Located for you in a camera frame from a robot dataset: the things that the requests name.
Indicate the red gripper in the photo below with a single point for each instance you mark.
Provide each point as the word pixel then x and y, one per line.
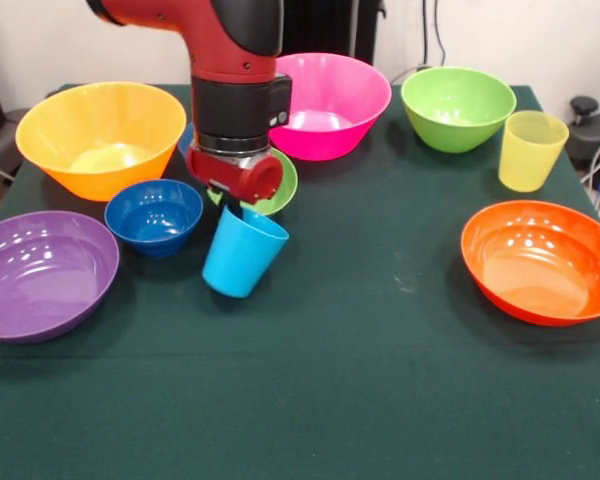
pixel 235 175

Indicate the light blue plastic cup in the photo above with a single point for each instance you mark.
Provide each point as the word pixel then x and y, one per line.
pixel 240 260

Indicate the small dark blue bowl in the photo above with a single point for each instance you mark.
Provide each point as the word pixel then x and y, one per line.
pixel 152 215

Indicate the large green plastic bowl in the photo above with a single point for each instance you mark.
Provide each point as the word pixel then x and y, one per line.
pixel 455 100

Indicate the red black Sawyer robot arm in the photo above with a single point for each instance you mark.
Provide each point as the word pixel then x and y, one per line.
pixel 230 75

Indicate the small green plastic bowl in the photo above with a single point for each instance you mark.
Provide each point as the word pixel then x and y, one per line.
pixel 289 185

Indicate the translucent light blue bowl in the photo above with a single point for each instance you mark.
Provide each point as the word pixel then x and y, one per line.
pixel 185 142

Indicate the large yellow plastic bowl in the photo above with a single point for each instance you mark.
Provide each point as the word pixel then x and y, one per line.
pixel 95 115

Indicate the large pink plastic bowl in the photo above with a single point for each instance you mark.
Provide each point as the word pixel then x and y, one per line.
pixel 340 90

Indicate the shallow purple plastic bowl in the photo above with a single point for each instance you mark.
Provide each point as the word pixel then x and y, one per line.
pixel 40 280

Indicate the dark green tablecloth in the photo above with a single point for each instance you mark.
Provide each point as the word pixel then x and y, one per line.
pixel 300 390

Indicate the translucent yellow plastic cup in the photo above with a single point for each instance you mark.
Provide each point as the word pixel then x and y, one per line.
pixel 527 160

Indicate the shallow orange plastic bowl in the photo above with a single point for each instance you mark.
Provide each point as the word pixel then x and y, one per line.
pixel 540 265

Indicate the black knob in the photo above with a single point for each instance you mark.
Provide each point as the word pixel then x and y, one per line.
pixel 584 106

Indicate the black round base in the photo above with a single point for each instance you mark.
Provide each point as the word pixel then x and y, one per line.
pixel 597 135

